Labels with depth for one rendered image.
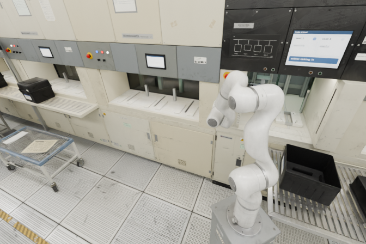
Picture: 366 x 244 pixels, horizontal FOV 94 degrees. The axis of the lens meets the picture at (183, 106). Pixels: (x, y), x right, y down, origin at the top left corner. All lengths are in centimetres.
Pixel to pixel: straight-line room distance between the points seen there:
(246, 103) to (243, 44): 72
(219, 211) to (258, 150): 56
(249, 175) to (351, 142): 102
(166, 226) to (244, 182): 131
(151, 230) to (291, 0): 212
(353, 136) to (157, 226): 179
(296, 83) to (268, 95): 168
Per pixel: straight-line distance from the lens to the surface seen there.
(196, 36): 139
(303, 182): 135
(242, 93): 67
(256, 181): 87
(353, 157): 183
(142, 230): 206
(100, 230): 219
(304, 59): 137
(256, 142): 78
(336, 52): 139
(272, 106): 75
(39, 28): 262
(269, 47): 132
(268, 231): 124
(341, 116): 152
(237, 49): 133
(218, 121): 107
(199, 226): 202
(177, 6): 142
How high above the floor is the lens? 184
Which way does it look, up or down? 31 degrees down
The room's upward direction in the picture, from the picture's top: 3 degrees counter-clockwise
